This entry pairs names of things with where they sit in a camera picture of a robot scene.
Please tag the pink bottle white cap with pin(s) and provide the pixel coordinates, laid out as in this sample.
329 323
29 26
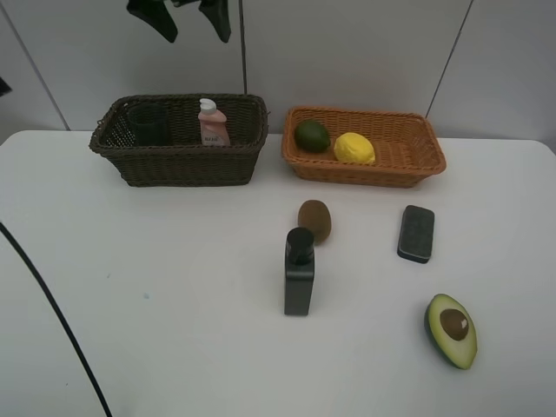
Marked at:
212 124

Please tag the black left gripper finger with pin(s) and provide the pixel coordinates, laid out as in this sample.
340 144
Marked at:
216 11
156 15

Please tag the black square bottle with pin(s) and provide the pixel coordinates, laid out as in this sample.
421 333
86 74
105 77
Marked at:
298 271

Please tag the yellow lemon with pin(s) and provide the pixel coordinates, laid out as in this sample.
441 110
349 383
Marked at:
354 148

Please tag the dark green lime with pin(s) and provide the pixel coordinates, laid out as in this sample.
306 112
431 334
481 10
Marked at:
312 136

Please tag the brown kiwi fruit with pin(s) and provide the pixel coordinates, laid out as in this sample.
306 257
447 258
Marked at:
315 216

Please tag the halved avocado with pit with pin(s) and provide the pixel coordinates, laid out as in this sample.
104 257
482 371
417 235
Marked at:
451 331

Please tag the orange wicker basket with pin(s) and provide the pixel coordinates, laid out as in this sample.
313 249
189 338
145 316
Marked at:
388 149

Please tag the grey translucent plastic cup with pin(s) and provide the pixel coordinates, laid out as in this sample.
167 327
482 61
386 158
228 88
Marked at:
149 124

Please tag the dark brown wicker basket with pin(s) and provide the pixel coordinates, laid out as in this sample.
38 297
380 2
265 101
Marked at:
179 159

